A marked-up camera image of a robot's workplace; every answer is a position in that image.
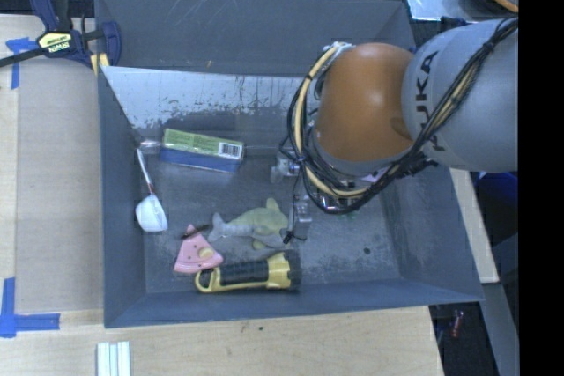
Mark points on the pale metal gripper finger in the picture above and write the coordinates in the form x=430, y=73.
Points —
x=302, y=216
x=285, y=167

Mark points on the yellow and grey toy dolphin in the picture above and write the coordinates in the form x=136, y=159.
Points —
x=253, y=223

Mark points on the yellow and black flashlight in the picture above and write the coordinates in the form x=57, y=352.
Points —
x=255, y=273

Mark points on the green and blue box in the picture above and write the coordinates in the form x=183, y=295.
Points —
x=198, y=147

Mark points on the thin black stick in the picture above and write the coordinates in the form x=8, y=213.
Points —
x=195, y=230

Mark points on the pink toy wedge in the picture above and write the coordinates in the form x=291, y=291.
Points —
x=191, y=256

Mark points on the grey metal bin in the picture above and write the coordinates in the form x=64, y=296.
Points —
x=247, y=35

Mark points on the white measuring spoon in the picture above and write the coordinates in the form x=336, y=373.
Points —
x=152, y=216

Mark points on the pale wood board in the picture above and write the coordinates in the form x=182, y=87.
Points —
x=57, y=189

